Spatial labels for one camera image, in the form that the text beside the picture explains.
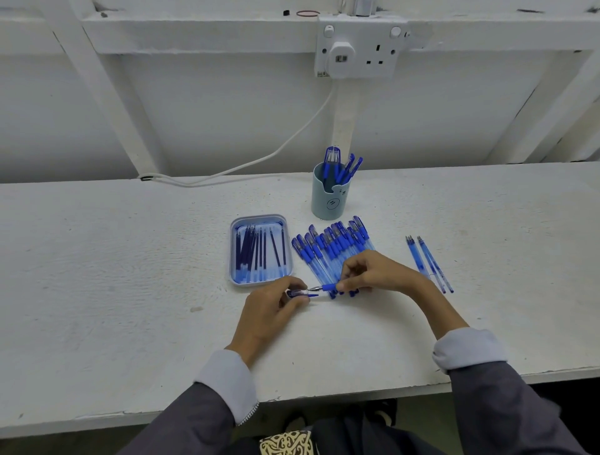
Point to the person's left hand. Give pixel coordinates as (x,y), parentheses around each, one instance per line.
(260,318)

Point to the person's right hand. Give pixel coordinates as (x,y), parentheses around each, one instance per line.
(382,274)

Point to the person's right thumb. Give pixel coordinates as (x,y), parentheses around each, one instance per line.
(355,283)

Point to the person's left thumb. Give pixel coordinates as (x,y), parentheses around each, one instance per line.
(296,305)

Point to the clear blue pen barrel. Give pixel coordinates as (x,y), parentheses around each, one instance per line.
(302,294)

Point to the blue pen grip with tip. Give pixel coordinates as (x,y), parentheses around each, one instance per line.
(326,287)

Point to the person's right forearm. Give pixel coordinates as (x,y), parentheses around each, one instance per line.
(483,375)

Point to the person's left forearm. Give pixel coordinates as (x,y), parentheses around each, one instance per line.
(206,403)

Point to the pile of blue pens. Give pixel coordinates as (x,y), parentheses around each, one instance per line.
(328,248)

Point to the heap of dark pen refills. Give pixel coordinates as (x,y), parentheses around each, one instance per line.
(259,253)

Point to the blue rectangular tray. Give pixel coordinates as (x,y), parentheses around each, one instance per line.
(260,251)

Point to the blue pen refill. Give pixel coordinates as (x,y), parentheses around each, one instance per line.
(416,257)
(436,265)

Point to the light blue pen cup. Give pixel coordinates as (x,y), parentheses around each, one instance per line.
(329,197)

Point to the bunch of capped blue pens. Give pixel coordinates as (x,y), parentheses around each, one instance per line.
(340,166)

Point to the black shoe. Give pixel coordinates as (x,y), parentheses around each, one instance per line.
(382,411)

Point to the black and cream patterned cloth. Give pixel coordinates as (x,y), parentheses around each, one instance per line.
(287,444)

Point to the person's dark clothing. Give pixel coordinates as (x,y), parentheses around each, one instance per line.
(356,436)

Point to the white plug adapter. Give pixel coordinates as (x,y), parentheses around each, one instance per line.
(341,58)

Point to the red rubber band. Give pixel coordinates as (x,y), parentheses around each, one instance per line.
(307,13)

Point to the metal conduit pipe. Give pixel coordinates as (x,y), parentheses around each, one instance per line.
(358,6)

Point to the white double wall socket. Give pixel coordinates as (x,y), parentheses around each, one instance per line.
(375,47)

